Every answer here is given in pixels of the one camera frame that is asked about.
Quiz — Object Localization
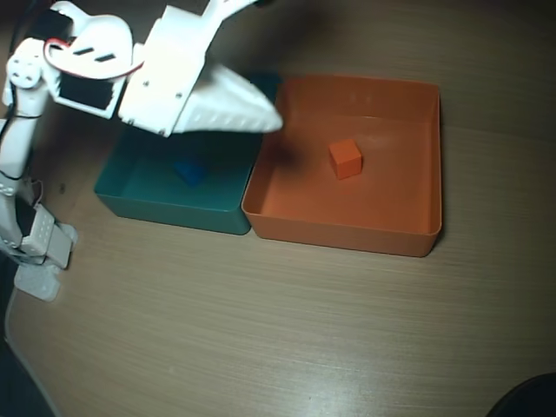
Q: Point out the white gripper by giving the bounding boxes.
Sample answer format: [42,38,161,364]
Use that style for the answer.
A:
[118,5,286,139]

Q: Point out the blue cube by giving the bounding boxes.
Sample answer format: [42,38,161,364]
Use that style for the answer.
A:
[173,160,208,189]

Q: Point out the orange cube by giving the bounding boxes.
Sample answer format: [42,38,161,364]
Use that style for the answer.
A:
[328,138,364,181]

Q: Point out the white robot base clamp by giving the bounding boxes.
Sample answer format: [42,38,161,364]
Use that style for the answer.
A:
[15,264,62,301]

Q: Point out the teal plastic box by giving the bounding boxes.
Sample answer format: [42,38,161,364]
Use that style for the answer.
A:
[94,71,283,236]

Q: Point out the orange plastic box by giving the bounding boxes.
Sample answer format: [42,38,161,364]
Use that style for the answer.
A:
[241,73,444,258]

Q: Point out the black round object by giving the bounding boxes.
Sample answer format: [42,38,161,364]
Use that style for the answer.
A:
[490,372,556,417]

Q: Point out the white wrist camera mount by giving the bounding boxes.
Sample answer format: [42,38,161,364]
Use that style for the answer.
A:
[202,0,273,21]

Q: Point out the red white servo wire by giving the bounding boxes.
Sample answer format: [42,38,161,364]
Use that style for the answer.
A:
[44,37,145,83]

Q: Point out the black camera cable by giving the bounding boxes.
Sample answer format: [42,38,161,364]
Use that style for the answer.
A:
[0,84,43,144]

